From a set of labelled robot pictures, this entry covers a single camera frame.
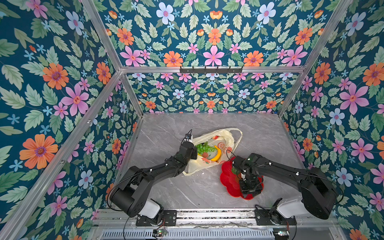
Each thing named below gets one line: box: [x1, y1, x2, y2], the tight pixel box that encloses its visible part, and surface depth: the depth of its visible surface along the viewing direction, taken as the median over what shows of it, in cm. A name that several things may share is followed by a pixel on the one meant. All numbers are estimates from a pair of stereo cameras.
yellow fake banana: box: [210, 145, 222, 162], surface depth 96 cm
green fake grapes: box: [194, 141, 217, 154], surface depth 98 cm
